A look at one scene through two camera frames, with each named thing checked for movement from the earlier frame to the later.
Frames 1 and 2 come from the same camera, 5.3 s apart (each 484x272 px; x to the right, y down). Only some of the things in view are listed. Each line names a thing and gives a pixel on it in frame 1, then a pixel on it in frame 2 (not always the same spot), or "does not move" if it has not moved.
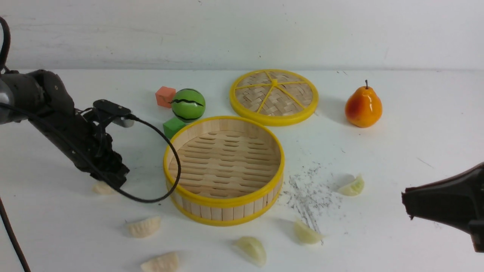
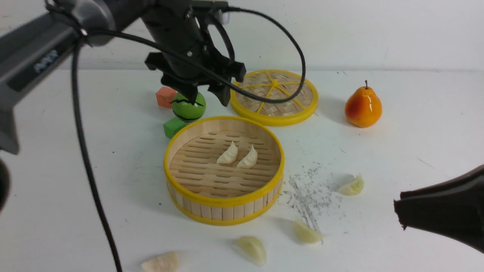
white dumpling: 102,187 to 230,156
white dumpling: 145,228 to 249,161
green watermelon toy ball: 188,104 does not move
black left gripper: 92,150 to 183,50
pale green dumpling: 355,188 does not move
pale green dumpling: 253,249 does not move
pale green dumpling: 305,234 does not move
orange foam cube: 164,96 does not move
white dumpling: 168,262 does not move
